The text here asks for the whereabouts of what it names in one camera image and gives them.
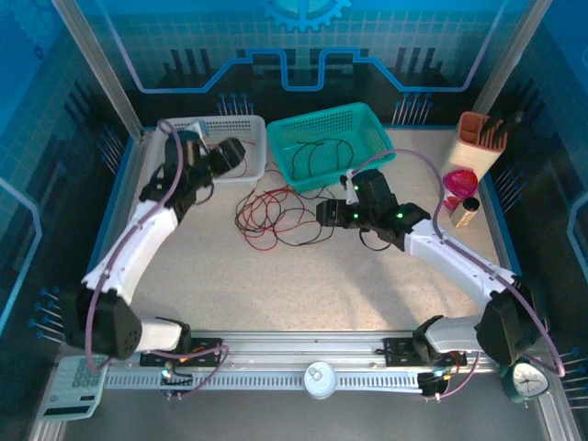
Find tan bottle with black cap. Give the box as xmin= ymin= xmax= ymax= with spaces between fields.
xmin=448 ymin=196 xmax=481 ymax=230

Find white slotted cable duct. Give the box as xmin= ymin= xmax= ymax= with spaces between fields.
xmin=104 ymin=369 xmax=426 ymax=393

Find teal plastic mesh basket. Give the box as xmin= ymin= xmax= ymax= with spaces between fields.
xmin=266 ymin=101 xmax=398 ymax=194

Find black right gripper motor cable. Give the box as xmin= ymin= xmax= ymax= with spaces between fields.
xmin=359 ymin=229 xmax=394 ymax=253

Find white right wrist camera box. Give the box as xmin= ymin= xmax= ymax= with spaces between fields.
xmin=345 ymin=168 xmax=359 ymax=206

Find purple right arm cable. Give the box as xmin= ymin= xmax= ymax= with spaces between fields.
xmin=348 ymin=149 xmax=566 ymax=401

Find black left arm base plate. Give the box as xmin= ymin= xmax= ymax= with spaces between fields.
xmin=140 ymin=337 xmax=225 ymax=368

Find white plastic mesh basket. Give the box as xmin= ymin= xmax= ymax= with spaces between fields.
xmin=151 ymin=114 xmax=268 ymax=185

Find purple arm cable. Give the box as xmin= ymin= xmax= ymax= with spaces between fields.
xmin=85 ymin=119 xmax=230 ymax=400
xmin=348 ymin=149 xmax=566 ymax=401

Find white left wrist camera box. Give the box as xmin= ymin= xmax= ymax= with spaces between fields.
xmin=187 ymin=118 xmax=212 ymax=143

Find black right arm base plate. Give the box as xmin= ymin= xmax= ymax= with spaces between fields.
xmin=383 ymin=337 xmax=428 ymax=368

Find pale green calculator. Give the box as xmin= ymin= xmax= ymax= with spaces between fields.
xmin=39 ymin=354 xmax=111 ymax=422

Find green alarm clock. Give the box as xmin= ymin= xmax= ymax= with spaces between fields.
xmin=498 ymin=360 xmax=551 ymax=405

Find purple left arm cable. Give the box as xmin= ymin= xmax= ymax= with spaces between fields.
xmin=85 ymin=119 xmax=230 ymax=400

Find small circuit board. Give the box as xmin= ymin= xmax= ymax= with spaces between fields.
xmin=417 ymin=367 xmax=456 ymax=401
xmin=158 ymin=365 xmax=194 ymax=397

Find aluminium frame post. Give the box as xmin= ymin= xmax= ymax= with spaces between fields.
xmin=52 ymin=0 xmax=144 ymax=141
xmin=471 ymin=0 xmax=553 ymax=121

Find aluminium front rail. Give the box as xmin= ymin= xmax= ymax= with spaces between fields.
xmin=57 ymin=329 xmax=552 ymax=371

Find thin black wire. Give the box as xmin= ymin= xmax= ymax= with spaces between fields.
xmin=290 ymin=136 xmax=356 ymax=179

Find red and black wires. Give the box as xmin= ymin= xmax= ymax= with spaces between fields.
xmin=233 ymin=181 xmax=336 ymax=249

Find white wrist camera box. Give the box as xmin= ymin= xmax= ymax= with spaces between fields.
xmin=345 ymin=168 xmax=359 ymax=206
xmin=187 ymin=118 xmax=212 ymax=143

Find white terracotta utensil holder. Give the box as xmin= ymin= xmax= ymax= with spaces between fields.
xmin=443 ymin=111 xmax=509 ymax=183

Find pink heart-shaped container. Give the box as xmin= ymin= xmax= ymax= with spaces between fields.
xmin=442 ymin=168 xmax=480 ymax=198

